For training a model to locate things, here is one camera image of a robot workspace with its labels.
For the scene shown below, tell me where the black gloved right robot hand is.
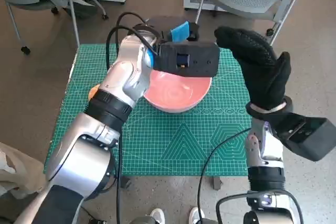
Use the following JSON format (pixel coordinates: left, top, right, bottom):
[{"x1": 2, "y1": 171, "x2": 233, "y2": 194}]
[{"x1": 214, "y1": 26, "x2": 291, "y2": 111}]

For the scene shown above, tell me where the bare left hand blue tape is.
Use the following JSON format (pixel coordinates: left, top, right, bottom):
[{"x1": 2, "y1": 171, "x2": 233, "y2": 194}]
[{"x1": 145, "y1": 15, "x2": 200, "y2": 44}]

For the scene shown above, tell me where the pink bowl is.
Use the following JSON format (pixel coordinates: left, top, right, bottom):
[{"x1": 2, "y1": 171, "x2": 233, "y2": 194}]
[{"x1": 143, "y1": 70, "x2": 213, "y2": 114}]

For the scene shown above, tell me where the round toy bread bun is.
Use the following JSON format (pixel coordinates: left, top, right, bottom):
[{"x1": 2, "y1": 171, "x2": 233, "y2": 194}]
[{"x1": 88, "y1": 84, "x2": 101, "y2": 99}]

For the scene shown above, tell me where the green cutting mat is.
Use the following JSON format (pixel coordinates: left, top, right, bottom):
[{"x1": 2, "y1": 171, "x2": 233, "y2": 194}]
[{"x1": 43, "y1": 44, "x2": 254, "y2": 177}]

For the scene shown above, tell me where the white shoe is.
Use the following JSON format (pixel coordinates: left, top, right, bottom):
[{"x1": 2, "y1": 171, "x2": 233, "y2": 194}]
[
  {"x1": 189, "y1": 207, "x2": 204, "y2": 224},
  {"x1": 150, "y1": 208, "x2": 165, "y2": 224}
]

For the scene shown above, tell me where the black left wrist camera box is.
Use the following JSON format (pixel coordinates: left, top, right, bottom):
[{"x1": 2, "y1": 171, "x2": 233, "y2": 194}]
[{"x1": 152, "y1": 40, "x2": 221, "y2": 77}]

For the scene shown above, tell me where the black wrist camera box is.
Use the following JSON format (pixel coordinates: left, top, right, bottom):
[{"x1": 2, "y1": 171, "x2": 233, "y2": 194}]
[
  {"x1": 152, "y1": 40, "x2": 221, "y2": 77},
  {"x1": 275, "y1": 112, "x2": 336, "y2": 162}
]

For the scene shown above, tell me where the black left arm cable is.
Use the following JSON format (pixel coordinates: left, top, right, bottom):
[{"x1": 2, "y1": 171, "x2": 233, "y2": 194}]
[{"x1": 106, "y1": 11, "x2": 160, "y2": 224}]

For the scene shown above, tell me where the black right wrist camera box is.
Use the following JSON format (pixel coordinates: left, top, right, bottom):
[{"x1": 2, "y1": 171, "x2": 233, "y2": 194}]
[{"x1": 275, "y1": 112, "x2": 336, "y2": 162}]

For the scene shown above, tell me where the black table leg bracket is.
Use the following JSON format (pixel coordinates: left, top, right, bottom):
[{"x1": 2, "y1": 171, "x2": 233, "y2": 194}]
[
  {"x1": 119, "y1": 176, "x2": 132, "y2": 189},
  {"x1": 212, "y1": 176, "x2": 223, "y2": 190}
]

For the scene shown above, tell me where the long black arm cable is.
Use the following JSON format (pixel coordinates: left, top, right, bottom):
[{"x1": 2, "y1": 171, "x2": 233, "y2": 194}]
[{"x1": 197, "y1": 128, "x2": 253, "y2": 224}]

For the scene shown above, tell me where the black floor cable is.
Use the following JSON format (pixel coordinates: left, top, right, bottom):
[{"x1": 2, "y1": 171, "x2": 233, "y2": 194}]
[{"x1": 78, "y1": 205, "x2": 103, "y2": 224}]

